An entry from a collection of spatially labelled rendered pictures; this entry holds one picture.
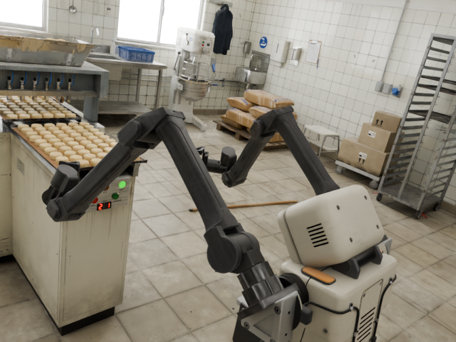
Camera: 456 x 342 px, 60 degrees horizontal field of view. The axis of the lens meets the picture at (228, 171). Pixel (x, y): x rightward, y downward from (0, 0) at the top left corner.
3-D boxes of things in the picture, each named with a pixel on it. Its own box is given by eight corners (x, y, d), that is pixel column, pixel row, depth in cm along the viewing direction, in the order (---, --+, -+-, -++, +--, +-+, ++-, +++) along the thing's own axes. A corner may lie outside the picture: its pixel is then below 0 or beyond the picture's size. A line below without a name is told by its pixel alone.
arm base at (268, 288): (264, 309, 74) (301, 288, 82) (244, 269, 76) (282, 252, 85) (237, 321, 80) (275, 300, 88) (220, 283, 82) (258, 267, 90)
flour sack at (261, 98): (239, 98, 594) (241, 87, 588) (257, 98, 623) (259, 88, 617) (275, 112, 549) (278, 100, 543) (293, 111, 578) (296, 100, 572)
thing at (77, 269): (11, 266, 235) (9, 121, 204) (68, 251, 258) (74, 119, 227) (58, 343, 190) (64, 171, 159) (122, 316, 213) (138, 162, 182)
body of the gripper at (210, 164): (205, 150, 171) (221, 153, 171) (201, 172, 174) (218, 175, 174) (203, 155, 164) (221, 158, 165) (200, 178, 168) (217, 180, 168)
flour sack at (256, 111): (268, 124, 535) (270, 112, 529) (245, 115, 562) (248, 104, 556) (299, 122, 585) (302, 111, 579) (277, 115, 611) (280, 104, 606)
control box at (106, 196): (73, 211, 169) (74, 182, 164) (124, 201, 186) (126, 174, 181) (77, 215, 167) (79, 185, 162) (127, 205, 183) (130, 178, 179)
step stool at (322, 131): (339, 166, 547) (349, 135, 531) (315, 167, 524) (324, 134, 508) (317, 155, 582) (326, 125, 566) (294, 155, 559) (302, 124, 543)
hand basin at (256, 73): (275, 108, 654) (290, 41, 616) (258, 108, 630) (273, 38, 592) (238, 94, 723) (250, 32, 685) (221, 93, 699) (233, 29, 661)
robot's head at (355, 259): (380, 288, 93) (388, 248, 90) (355, 307, 84) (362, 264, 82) (352, 275, 98) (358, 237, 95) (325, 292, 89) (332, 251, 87)
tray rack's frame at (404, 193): (399, 189, 486) (453, 40, 424) (441, 207, 452) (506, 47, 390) (373, 197, 444) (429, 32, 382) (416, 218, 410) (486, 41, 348)
